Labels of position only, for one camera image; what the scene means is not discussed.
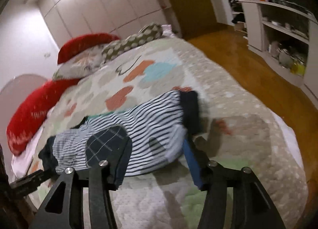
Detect green cloud print pillow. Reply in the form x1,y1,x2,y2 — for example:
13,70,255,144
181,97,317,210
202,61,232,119
101,23,165,62

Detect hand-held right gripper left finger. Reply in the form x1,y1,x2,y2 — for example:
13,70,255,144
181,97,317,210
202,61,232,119
29,160,118,229

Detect wooden door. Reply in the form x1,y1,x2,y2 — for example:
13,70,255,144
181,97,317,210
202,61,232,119
155,0,217,39

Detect small red pillow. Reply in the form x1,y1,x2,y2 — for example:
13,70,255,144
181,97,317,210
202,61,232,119
57,34,121,65

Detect grey floral pillow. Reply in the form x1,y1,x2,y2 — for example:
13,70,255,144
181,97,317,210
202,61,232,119
52,49,106,81

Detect long red pillow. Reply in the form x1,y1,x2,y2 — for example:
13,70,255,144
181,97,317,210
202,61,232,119
6,79,83,156

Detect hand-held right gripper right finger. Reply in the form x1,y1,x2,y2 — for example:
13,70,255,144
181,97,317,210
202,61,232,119
183,137,287,229

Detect white shelf unit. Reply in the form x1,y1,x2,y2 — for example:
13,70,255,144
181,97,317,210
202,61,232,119
237,0,318,101

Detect striped navy pants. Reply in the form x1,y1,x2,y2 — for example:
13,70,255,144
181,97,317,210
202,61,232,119
38,90,202,188

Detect heart print quilt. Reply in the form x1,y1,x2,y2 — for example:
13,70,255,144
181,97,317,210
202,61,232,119
23,38,307,229

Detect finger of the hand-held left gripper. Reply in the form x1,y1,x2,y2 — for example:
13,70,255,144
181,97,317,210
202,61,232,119
9,169,59,190

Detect white pink fleece blanket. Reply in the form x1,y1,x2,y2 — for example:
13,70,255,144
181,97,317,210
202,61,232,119
11,128,44,178

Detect round white headboard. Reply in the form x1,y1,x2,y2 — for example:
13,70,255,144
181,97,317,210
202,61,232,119
0,74,48,126

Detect white wardrobe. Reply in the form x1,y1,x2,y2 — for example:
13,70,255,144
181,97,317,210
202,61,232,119
26,0,174,39

